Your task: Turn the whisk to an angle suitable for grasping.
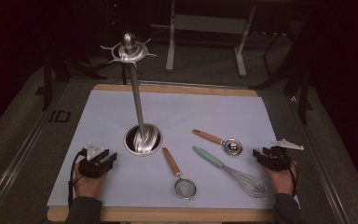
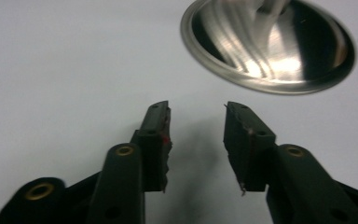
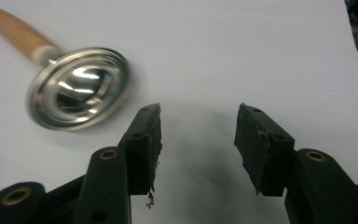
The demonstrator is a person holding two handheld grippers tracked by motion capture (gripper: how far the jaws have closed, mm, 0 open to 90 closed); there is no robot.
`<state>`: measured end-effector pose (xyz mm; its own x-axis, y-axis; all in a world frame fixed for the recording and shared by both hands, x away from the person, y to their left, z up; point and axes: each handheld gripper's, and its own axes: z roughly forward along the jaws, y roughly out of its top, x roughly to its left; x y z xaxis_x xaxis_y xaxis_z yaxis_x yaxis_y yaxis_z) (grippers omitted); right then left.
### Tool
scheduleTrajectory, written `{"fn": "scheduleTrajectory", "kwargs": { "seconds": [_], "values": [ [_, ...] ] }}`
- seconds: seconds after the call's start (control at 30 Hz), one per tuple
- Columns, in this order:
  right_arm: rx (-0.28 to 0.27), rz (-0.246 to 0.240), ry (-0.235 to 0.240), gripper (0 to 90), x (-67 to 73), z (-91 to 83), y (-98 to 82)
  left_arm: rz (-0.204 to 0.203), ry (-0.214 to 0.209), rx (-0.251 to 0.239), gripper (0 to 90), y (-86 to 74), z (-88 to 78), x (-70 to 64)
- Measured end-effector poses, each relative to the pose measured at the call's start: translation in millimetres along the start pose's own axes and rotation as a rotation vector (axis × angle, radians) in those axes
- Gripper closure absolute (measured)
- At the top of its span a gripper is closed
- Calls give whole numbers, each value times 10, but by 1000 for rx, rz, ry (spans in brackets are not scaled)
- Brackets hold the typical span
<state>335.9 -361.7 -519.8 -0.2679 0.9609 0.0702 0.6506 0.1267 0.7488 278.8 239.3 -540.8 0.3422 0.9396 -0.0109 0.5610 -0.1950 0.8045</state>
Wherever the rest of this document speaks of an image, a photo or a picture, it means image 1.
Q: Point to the black stand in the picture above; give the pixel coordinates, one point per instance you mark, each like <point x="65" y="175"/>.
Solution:
<point x="303" y="93"/>
<point x="47" y="81"/>

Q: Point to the metal floor rail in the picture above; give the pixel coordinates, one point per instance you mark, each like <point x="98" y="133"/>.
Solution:
<point x="323" y="174"/>
<point x="12" y="168"/>

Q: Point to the white metal stand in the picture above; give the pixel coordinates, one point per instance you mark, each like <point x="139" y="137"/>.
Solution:
<point x="211" y="24"/>

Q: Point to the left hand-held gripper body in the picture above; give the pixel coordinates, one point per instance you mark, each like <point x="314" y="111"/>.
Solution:
<point x="90" y="168"/>

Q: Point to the person's left hand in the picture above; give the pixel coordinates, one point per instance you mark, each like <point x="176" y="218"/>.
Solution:
<point x="88" y="186"/>

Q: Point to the steel utensil rack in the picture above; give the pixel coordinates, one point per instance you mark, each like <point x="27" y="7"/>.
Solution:
<point x="136" y="99"/>

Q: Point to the light blue table mat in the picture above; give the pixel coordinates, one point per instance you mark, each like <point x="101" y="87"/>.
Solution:
<point x="199" y="109"/>

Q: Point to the person's right hand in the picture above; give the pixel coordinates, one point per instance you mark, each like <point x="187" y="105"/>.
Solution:
<point x="282" y="182"/>

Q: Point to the dark floor bracket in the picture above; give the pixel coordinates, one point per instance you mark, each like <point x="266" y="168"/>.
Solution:
<point x="52" y="116"/>

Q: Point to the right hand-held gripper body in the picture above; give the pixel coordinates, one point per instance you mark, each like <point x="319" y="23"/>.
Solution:
<point x="278" y="160"/>

